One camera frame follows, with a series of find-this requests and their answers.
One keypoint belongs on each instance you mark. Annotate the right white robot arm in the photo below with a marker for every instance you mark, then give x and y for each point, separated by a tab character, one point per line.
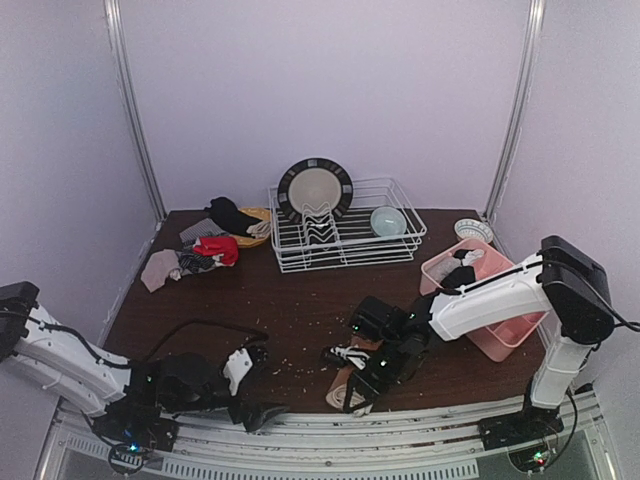
558	279

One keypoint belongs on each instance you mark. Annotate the grey rolled underwear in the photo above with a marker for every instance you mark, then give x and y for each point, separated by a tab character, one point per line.
443	268

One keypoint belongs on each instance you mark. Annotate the black cloth on plate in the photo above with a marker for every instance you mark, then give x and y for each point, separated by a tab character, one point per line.
226	215

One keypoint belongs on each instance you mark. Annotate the black and white rolled underwear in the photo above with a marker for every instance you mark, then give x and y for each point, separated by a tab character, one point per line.
468	257

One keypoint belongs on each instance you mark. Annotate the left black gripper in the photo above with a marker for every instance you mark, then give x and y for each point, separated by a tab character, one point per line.
239	409

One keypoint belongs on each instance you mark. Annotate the dark rimmed beige plate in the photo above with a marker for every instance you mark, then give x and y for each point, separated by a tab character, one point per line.
314	184

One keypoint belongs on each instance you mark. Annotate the light blue ceramic bowl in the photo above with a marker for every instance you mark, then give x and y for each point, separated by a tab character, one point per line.
387	221

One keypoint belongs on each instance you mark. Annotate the beige white socks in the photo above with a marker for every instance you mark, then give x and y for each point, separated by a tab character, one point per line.
260	230

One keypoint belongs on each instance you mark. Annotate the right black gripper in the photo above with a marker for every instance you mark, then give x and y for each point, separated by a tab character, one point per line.
373	376

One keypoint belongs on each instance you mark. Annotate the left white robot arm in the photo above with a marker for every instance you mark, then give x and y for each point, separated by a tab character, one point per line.
125	398

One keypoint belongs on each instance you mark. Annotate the brown underwear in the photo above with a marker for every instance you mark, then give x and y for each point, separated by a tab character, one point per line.
361	349

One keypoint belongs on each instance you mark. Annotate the white wire dish rack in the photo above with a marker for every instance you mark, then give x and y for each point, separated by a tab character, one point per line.
323	240

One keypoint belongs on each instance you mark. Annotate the blue patterned yellow bowl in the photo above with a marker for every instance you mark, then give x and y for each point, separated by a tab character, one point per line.
468	228

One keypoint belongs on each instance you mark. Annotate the beige underwear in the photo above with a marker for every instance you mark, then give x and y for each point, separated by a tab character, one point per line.
160	267

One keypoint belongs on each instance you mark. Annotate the red underwear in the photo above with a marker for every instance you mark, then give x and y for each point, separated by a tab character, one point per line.
224	249

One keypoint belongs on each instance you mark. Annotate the grey striped underwear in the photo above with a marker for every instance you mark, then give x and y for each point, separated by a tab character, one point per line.
204	228

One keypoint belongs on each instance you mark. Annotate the left aluminium frame post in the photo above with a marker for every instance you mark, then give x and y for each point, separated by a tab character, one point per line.
118	47

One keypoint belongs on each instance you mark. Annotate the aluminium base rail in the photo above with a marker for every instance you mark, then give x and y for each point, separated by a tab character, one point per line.
440	443

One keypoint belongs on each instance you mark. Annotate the right aluminium frame post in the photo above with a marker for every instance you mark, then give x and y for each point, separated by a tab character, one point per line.
531	43

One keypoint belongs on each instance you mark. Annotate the aluminium frame post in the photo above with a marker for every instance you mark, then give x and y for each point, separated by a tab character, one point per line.
531	43
118	47

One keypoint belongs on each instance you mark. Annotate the pink divided organizer box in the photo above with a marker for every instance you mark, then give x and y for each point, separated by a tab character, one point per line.
499	340

